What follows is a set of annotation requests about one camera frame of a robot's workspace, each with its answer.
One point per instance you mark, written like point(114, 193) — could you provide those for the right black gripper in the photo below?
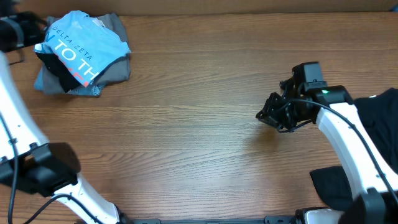
point(270, 114)

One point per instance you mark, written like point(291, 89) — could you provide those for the black t-shirt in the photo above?
point(379, 118)

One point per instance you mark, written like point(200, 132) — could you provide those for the light blue printed t-shirt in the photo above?
point(84, 45)

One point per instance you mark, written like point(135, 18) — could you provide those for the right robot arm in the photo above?
point(307, 98)

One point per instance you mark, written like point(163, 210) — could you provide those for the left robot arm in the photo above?
point(29, 161)

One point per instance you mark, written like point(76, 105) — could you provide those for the folded blue jeans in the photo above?
point(94, 90)

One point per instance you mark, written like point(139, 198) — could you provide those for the folded black garment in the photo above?
point(56, 77)

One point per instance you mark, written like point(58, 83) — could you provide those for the folded grey garment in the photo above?
point(119, 71)

